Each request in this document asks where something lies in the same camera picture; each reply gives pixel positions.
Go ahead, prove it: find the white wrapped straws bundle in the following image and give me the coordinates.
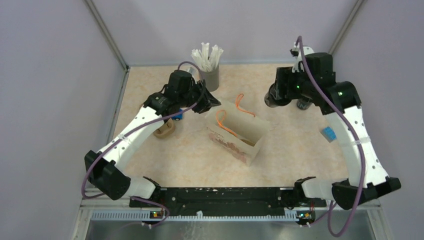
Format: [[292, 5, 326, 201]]
[[191, 42, 224, 73]]

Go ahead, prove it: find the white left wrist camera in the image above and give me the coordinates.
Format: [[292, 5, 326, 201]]
[[185, 67, 198, 76]]

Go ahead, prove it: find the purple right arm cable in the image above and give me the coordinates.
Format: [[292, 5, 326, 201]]
[[294, 35, 367, 238]]

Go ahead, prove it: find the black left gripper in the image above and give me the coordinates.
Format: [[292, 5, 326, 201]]
[[178, 79, 222, 114]]

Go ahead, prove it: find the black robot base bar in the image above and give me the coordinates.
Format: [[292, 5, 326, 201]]
[[150, 187, 327, 217]]

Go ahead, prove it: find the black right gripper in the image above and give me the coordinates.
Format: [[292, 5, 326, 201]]
[[272, 66, 315, 100]]

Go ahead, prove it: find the brown pulp cup carrier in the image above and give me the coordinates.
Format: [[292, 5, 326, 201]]
[[153, 118, 176, 139]]

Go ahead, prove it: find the blue toy brick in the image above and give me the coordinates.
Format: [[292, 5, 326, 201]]
[[320, 126, 337, 143]]

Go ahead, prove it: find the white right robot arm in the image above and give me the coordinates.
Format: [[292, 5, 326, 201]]
[[265, 52, 402, 210]]

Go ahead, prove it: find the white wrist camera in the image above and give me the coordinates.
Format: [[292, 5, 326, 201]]
[[185, 67, 198, 76], [290, 45, 315, 73]]

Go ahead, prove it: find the aluminium frame rail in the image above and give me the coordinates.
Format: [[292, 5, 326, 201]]
[[71, 0, 131, 240]]

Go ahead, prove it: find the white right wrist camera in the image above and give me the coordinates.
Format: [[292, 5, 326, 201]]
[[290, 45, 315, 73]]

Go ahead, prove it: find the teddy bear paper bag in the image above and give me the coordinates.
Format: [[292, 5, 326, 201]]
[[205, 93, 271, 167]]

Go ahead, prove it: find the black paper cup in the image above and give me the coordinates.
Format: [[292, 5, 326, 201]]
[[296, 98, 312, 111]]

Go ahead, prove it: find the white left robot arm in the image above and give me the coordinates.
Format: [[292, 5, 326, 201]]
[[83, 70, 221, 207]]

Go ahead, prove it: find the blue toy car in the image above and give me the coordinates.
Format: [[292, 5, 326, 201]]
[[171, 108, 184, 121]]

